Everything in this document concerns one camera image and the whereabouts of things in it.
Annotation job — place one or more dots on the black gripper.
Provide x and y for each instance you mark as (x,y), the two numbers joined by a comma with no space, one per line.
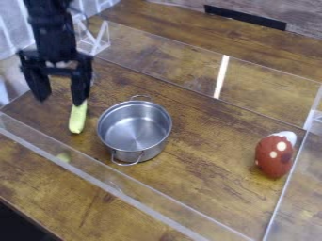
(76,66)

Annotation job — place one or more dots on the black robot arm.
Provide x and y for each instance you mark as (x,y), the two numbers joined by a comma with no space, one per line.
(55,56)

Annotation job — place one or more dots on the clear acrylic triangle stand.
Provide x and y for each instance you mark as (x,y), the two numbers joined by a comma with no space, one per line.
(88,43)

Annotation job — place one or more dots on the small steel pot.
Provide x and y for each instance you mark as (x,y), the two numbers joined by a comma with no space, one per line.
(133,129)

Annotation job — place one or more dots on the red spotted toy mushroom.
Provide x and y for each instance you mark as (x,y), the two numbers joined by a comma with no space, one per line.
(274,152)

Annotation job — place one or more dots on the black bar on wall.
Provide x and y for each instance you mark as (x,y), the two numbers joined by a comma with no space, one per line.
(252,19)

